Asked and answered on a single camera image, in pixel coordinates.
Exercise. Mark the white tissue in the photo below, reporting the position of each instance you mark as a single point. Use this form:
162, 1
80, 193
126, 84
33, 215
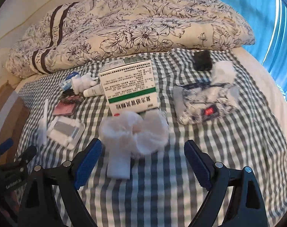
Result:
223, 72

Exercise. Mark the white bear figurine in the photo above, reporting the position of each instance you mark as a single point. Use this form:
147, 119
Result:
84, 82

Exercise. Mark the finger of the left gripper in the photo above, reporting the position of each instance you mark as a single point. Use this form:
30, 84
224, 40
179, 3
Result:
6, 145
25, 158

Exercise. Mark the blue tissue pack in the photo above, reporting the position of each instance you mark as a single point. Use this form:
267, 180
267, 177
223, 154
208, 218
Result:
66, 83

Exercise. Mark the white plastic tray kit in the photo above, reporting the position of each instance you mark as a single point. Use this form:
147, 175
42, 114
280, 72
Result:
66, 131

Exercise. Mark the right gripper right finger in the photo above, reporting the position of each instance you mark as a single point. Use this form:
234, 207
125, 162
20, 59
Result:
246, 206

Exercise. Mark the floral cream duvet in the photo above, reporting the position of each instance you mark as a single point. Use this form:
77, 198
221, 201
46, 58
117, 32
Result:
77, 33

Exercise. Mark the pink embossed card case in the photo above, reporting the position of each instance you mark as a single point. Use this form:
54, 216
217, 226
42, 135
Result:
68, 102

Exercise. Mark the black small box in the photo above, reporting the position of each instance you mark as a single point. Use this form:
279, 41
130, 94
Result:
202, 61

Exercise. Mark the white cream tube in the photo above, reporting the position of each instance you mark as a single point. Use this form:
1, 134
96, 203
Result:
96, 90

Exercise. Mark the floral fabric pouch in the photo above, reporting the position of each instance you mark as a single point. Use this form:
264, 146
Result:
199, 102

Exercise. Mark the blue curtain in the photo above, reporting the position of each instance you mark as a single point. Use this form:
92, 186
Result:
268, 19

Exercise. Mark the cardboard box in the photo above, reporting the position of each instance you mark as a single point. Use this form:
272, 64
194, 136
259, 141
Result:
13, 116

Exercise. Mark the white green medicine box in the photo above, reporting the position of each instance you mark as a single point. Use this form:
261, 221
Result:
129, 85

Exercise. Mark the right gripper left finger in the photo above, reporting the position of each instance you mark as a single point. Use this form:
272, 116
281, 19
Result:
38, 205

